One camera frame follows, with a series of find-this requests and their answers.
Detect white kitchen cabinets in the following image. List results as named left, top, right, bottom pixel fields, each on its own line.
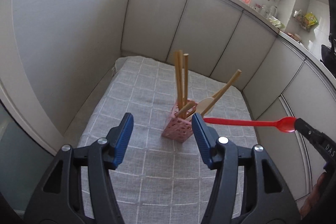
left=120, top=0, right=336, bottom=201

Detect right hand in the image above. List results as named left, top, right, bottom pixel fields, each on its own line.
left=299, top=172, right=327, bottom=218

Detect black wok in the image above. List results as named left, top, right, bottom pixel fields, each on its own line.
left=321, top=33, right=336, bottom=75

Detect wooden chopstick long right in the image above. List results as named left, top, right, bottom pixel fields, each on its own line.
left=201, top=69, right=242, bottom=116

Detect yellow snack bag on wall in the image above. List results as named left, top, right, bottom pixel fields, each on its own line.
left=302, top=12, right=318, bottom=31

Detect grey checked tablecloth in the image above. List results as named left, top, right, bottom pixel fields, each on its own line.
left=77, top=55, right=259, bottom=224

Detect pink perforated utensil holder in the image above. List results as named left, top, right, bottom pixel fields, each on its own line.
left=161, top=100, right=197, bottom=143

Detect red plastic spoon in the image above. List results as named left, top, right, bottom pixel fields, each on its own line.
left=204, top=117, right=297, bottom=133

